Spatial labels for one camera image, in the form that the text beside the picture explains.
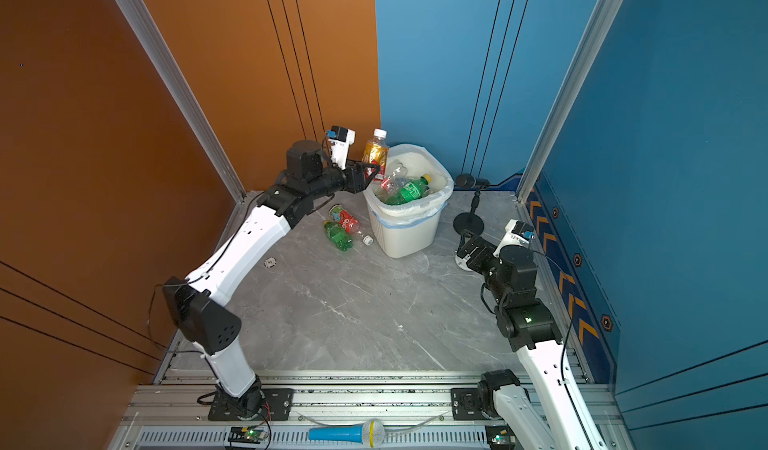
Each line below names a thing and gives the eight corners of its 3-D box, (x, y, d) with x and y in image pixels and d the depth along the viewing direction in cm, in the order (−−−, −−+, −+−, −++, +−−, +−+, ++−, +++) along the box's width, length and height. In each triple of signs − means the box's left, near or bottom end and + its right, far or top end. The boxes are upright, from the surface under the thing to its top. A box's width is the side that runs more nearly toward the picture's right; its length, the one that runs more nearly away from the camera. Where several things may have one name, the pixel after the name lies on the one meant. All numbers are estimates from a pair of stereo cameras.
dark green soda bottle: (343, 256, 103) (341, 248, 100) (322, 231, 110) (320, 224, 106) (356, 247, 105) (354, 240, 102) (335, 224, 112) (333, 216, 109)
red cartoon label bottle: (327, 217, 114) (325, 209, 110) (337, 210, 116) (335, 202, 112) (365, 249, 105) (364, 241, 101) (375, 241, 107) (374, 232, 103)
